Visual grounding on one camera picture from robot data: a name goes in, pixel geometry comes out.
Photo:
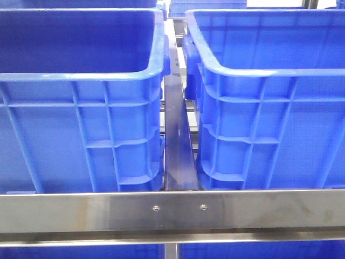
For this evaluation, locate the blue plastic crate left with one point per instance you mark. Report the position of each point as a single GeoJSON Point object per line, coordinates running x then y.
{"type": "Point", "coordinates": [80, 100]}

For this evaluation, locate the blue crate far left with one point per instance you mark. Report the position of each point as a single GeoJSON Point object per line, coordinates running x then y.
{"type": "Point", "coordinates": [54, 4]}

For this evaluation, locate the blue plastic crate right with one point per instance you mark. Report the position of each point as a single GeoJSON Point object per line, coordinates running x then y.
{"type": "Point", "coordinates": [269, 89]}

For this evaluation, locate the blue crate far right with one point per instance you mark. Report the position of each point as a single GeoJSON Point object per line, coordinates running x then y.
{"type": "Point", "coordinates": [178, 8]}

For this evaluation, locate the blue crate lower right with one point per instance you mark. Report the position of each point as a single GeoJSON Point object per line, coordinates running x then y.
{"type": "Point", "coordinates": [292, 249]}

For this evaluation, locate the blue plastic crate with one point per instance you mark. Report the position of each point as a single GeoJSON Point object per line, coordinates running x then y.
{"type": "Point", "coordinates": [80, 100]}
{"type": "Point", "coordinates": [269, 89]}

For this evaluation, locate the steel rack frame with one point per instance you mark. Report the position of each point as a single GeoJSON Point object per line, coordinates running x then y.
{"type": "Point", "coordinates": [182, 212]}

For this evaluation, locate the blue crate lower left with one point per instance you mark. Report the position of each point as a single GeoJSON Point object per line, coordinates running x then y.
{"type": "Point", "coordinates": [125, 251]}

